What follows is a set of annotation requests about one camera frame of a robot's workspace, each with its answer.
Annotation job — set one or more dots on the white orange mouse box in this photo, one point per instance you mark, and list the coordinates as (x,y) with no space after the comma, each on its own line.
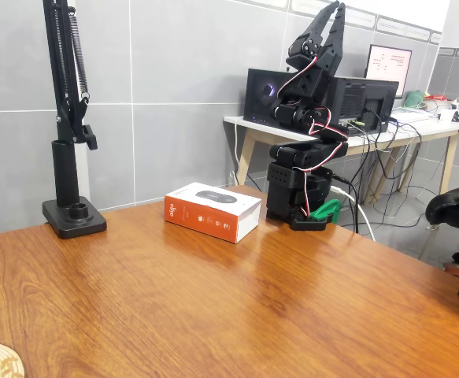
(205,220)

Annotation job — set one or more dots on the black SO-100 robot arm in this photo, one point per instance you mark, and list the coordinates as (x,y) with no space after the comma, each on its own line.
(292,189)

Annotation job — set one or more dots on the black computer case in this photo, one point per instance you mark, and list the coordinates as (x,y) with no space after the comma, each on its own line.
(351,102)

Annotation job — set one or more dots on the computer monitor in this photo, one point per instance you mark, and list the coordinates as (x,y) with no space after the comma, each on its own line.
(388,65)

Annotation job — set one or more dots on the green cloth bag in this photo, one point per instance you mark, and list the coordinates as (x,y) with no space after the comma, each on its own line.
(414,99)

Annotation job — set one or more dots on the white desk with wooden legs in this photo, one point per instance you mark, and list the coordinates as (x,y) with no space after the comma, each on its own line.
(410,134)

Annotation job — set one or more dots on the white charger block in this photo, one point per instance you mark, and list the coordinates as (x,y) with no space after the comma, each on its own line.
(447,115)

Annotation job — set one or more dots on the green table clamp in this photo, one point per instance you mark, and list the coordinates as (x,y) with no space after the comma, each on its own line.
(325,210)

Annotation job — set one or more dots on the black office chair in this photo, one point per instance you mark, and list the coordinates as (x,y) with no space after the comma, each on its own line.
(449,208)

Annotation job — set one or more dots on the black clamp boom stand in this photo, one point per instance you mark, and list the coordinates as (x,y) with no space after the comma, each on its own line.
(64,177)

